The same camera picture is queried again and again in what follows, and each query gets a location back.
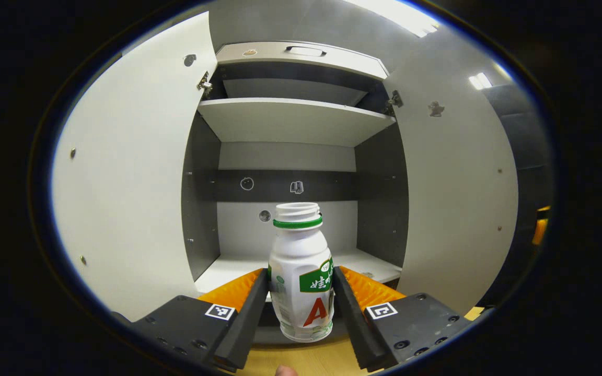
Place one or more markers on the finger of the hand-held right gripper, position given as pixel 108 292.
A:
pixel 541 224

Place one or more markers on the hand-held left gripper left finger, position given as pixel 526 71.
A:
pixel 241 329

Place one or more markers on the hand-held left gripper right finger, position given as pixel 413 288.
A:
pixel 356 324

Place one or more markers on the white plastic bottle green label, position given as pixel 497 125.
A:
pixel 298 250

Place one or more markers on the white cabinet door box sticker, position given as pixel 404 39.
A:
pixel 452 183

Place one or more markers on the white cabinet door checkered sticker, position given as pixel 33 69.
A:
pixel 134 183

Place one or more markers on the white and grey cabinet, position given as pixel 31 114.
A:
pixel 201 198

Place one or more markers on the metal door hinge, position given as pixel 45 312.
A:
pixel 205 84
pixel 395 100

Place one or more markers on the white cabinet drawer front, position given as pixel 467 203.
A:
pixel 343 58

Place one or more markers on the black backdrop cloth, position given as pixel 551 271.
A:
pixel 525 146

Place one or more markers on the small ceiling light panel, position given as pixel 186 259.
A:
pixel 480 81

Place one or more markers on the ceiling strip light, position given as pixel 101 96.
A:
pixel 400 14

